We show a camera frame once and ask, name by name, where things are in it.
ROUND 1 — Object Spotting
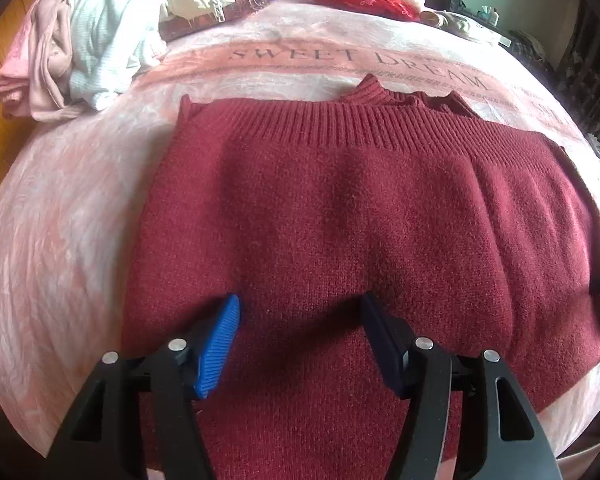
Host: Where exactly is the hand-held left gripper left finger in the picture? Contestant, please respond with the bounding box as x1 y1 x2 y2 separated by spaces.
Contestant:
45 294 241 480

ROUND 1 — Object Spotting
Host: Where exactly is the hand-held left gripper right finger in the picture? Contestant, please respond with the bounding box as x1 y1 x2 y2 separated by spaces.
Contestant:
360 294 563 480

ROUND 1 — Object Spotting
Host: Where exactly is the dark red knit sweater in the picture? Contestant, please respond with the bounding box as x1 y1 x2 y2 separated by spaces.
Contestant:
121 74 600 473

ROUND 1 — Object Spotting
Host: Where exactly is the pink printed bedsheet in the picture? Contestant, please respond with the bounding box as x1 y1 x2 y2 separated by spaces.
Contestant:
0 0 600 471

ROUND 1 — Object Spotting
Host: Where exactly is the dark patterned curtain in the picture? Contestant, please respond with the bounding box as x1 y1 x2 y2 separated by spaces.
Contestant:
555 0 600 161

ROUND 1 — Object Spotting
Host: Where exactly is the cream cloth item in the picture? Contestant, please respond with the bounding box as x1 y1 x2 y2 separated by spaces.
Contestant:
420 10 498 41

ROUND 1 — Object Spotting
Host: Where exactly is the orange wooden cabinet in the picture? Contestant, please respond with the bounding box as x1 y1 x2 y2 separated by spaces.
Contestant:
0 0 56 211

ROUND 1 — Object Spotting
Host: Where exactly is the white ribbed knit garment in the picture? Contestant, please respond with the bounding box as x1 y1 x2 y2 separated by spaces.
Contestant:
67 0 168 111

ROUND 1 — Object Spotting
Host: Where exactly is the mauve garment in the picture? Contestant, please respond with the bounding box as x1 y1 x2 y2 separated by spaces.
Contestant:
27 0 81 122

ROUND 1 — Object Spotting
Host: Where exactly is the red patterned cloth bag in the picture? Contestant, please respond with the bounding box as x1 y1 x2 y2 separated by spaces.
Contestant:
314 0 423 22

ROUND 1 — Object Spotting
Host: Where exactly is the pink folded garment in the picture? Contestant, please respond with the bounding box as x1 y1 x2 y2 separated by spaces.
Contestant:
0 2 41 118

